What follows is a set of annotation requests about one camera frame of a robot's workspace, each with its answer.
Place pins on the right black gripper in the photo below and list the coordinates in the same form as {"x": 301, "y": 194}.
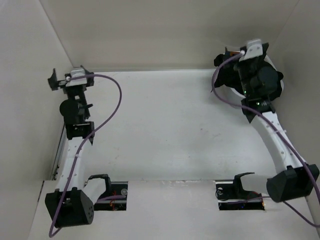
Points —
{"x": 228, "y": 64}

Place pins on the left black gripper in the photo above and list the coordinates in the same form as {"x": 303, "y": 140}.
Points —
{"x": 61, "y": 84}

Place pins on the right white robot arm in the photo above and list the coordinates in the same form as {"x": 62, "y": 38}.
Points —
{"x": 294, "y": 178}

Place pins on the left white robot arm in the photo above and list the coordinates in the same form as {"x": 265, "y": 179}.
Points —
{"x": 72, "y": 202}

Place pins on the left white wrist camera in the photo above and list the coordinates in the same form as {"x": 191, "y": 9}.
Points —
{"x": 78, "y": 72}

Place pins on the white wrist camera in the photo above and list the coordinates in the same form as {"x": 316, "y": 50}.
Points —
{"x": 254, "y": 49}
{"x": 78, "y": 72}

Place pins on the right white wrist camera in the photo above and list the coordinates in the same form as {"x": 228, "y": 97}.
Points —
{"x": 254, "y": 49}

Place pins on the aluminium table edge rail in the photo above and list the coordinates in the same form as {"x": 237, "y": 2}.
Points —
{"x": 59, "y": 154}

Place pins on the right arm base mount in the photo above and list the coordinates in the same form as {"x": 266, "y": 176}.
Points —
{"x": 231, "y": 195}

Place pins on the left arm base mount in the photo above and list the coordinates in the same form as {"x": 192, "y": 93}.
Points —
{"x": 111, "y": 198}

